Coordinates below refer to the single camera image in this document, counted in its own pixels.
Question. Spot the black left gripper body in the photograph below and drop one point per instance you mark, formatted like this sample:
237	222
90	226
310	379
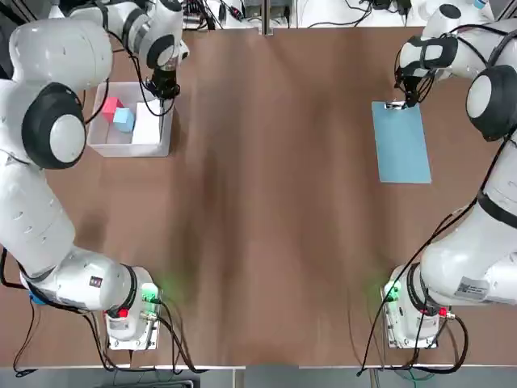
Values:
165	83

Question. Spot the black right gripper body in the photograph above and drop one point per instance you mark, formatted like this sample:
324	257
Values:
414	84

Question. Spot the blue A4 clipboard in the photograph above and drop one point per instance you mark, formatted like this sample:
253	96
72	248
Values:
404	145

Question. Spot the white A4 paper sheet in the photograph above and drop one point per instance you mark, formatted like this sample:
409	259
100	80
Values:
147	129

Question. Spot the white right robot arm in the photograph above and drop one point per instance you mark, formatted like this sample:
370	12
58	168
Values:
484	97

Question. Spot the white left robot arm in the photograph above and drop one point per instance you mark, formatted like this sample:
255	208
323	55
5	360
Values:
52	52

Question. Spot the light blue block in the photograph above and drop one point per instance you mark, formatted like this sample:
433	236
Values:
124	120

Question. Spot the red block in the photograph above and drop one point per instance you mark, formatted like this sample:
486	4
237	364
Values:
109	108

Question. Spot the white round dish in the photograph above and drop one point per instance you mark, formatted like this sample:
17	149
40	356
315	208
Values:
423	10

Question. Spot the white plastic bin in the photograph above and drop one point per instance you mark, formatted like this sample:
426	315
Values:
133	150

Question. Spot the power strip with plugs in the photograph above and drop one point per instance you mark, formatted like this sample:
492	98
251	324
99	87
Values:
200	14

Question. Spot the black power adapter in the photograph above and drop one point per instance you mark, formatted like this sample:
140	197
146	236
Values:
379	3
404	5

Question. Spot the small black plug adapter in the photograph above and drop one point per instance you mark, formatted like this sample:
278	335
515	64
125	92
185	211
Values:
222	11

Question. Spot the grey equipment box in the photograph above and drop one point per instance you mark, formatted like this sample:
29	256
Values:
252	7

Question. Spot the dark equipment box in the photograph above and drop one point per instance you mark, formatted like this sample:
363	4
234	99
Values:
282	8

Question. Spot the blue plastic piece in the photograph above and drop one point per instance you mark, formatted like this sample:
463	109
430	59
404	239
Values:
36	298

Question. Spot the aluminium post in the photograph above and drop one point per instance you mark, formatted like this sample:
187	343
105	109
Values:
267	18

